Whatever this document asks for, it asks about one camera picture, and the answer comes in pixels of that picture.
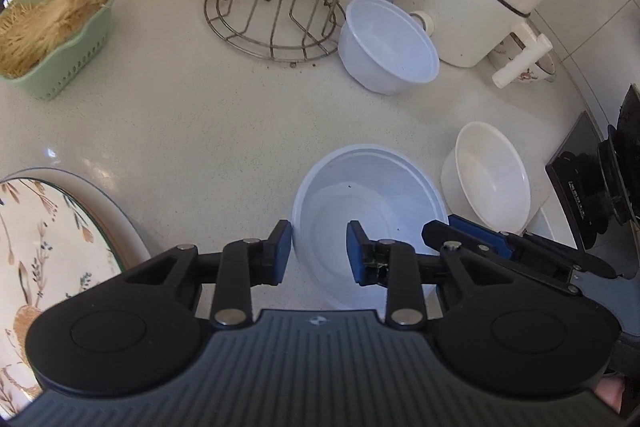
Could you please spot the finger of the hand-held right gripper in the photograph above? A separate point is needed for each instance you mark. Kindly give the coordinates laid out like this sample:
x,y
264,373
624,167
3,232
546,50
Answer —
x,y
477,228

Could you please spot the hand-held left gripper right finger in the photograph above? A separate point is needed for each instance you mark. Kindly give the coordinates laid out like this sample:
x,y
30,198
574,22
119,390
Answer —
x,y
356,257

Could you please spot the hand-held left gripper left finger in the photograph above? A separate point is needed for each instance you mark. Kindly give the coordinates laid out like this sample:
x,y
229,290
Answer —
x,y
284,252

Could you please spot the white plastic bowl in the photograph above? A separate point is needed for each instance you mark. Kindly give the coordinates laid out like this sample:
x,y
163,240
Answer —
x,y
492,182

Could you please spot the large light blue plastic bowl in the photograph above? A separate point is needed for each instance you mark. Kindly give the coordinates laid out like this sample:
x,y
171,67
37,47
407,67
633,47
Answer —
x,y
370,197

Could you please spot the small light blue plastic bowl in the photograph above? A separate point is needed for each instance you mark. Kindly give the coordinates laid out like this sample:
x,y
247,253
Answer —
x,y
385,47

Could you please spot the leaf patterned plate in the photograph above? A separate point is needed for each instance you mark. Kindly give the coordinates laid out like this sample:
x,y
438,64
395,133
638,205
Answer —
x,y
50,267

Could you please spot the black induction cooktop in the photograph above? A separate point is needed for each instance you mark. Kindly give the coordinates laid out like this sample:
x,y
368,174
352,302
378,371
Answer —
x,y
575,177

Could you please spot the floral ceramic bowl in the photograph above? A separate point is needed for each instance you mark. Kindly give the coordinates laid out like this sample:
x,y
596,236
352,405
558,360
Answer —
x,y
537,69

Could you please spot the green plastic basket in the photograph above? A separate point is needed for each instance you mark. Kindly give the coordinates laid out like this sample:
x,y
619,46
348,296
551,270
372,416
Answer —
x,y
75,57

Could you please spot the dried noodles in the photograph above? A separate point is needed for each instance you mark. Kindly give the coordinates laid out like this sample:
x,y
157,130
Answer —
x,y
45,22

